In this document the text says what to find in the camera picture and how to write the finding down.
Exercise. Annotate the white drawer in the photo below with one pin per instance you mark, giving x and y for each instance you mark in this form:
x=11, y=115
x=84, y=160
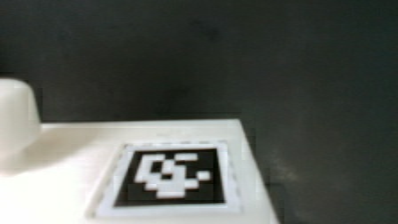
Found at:
x=125, y=172

